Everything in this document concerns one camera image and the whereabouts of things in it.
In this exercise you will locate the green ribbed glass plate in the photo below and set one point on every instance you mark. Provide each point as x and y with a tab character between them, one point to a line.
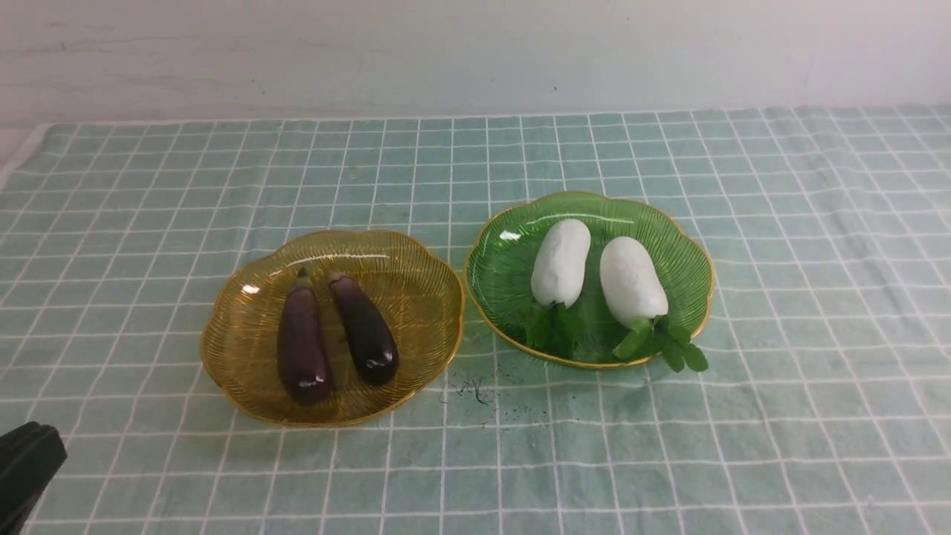
498	270

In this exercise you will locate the purple eggplant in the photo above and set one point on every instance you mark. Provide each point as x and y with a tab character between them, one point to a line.
301	356
371	344

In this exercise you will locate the amber ribbed glass plate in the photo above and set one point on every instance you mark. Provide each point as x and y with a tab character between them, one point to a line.
417	294

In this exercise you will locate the white radish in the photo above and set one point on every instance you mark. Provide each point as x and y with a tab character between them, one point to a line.
550	324
636	299

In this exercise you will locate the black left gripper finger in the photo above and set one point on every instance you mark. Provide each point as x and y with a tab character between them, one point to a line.
31	455

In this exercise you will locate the green checkered tablecloth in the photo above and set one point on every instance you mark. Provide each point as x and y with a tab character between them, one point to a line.
825	409

